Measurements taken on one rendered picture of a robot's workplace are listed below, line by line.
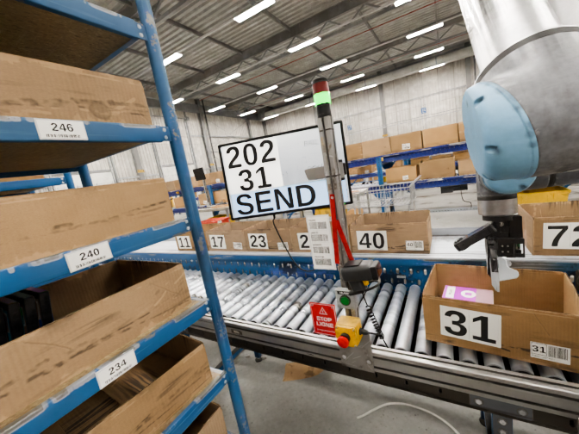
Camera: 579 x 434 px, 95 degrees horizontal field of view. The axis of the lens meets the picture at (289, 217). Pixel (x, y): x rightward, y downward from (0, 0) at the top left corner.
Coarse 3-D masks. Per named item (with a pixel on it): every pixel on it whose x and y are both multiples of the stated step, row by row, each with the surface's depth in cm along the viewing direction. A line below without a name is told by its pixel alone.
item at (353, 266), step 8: (344, 264) 87; (352, 264) 83; (360, 264) 82; (368, 264) 81; (376, 264) 80; (344, 272) 84; (352, 272) 82; (360, 272) 81; (368, 272) 80; (376, 272) 79; (344, 280) 85; (352, 280) 83; (360, 280) 82; (368, 280) 81; (352, 288) 85; (360, 288) 84
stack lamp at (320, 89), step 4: (316, 84) 80; (320, 84) 80; (324, 84) 80; (316, 88) 80; (320, 88) 80; (324, 88) 80; (328, 88) 81; (316, 92) 81; (320, 92) 80; (324, 92) 80; (328, 92) 81; (316, 96) 81; (320, 96) 81; (324, 96) 80; (328, 96) 81; (316, 100) 81; (320, 100) 81; (324, 100) 81; (328, 100) 81; (316, 104) 82
